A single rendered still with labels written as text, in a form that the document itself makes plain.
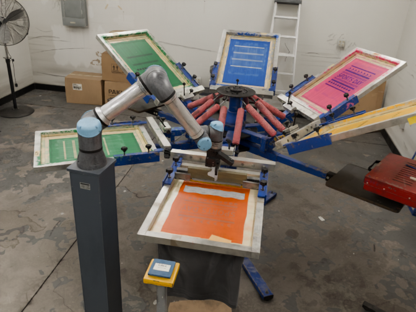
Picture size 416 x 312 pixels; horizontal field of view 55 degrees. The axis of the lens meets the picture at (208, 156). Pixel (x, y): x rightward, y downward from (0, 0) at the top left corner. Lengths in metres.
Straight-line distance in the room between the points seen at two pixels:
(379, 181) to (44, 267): 2.47
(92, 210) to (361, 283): 2.17
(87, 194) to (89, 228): 0.22
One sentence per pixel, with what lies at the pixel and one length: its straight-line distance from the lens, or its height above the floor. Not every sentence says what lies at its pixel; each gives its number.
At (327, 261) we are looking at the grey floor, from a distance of 3.54.
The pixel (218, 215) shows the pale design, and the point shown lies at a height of 0.95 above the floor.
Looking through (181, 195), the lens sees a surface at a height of 0.95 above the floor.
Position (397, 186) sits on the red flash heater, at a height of 1.10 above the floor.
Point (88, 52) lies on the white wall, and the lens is 7.03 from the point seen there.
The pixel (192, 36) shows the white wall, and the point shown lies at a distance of 6.40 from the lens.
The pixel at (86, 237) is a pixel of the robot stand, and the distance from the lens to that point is 2.31.
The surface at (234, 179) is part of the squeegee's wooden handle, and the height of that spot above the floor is 1.02.
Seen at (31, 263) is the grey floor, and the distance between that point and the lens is 3.46.
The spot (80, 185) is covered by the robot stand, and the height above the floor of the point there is 1.11.
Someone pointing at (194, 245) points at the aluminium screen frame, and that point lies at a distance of 1.91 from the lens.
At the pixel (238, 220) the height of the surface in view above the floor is 0.95.
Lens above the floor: 2.17
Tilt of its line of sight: 26 degrees down
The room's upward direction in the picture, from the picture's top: 4 degrees clockwise
